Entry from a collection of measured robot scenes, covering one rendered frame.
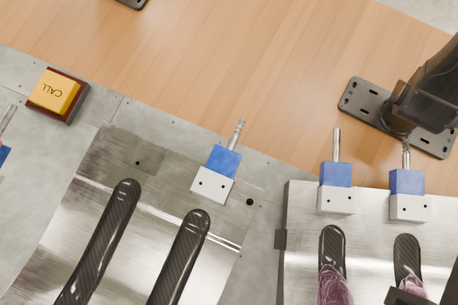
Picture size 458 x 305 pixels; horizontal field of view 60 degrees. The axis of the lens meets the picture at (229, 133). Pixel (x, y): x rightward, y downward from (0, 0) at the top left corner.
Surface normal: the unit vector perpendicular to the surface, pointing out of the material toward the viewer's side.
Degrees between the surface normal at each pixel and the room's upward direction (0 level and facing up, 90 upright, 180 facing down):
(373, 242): 0
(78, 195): 2
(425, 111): 60
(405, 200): 0
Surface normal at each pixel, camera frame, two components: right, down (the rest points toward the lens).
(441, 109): -0.41, 0.61
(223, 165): 0.00, -0.25
